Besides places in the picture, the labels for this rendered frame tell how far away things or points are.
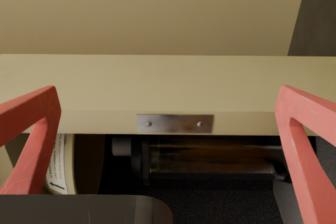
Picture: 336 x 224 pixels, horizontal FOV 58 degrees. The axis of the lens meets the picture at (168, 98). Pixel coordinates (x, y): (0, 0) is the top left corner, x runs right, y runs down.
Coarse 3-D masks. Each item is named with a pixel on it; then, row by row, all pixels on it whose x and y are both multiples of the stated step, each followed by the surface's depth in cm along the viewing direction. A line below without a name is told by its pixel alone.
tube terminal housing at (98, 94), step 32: (0, 64) 34; (32, 64) 34; (64, 64) 34; (96, 64) 35; (128, 64) 35; (160, 64) 35; (192, 64) 35; (224, 64) 35; (256, 64) 35; (288, 64) 35; (320, 64) 35; (0, 96) 29; (64, 96) 29; (96, 96) 29; (128, 96) 29; (160, 96) 29; (192, 96) 29; (224, 96) 29; (256, 96) 29; (320, 96) 30; (64, 128) 29; (96, 128) 29; (128, 128) 29; (224, 128) 29; (256, 128) 29; (0, 160) 32
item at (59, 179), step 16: (64, 144) 36; (80, 144) 51; (96, 144) 52; (64, 160) 35; (80, 160) 50; (96, 160) 51; (48, 176) 37; (64, 176) 36; (80, 176) 48; (96, 176) 49; (64, 192) 37; (80, 192) 45; (96, 192) 47
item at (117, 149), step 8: (120, 136) 43; (128, 136) 43; (136, 136) 40; (112, 144) 42; (120, 144) 42; (128, 144) 42; (136, 144) 40; (112, 152) 43; (120, 152) 43; (128, 152) 43; (136, 152) 39; (136, 160) 40; (136, 168) 40
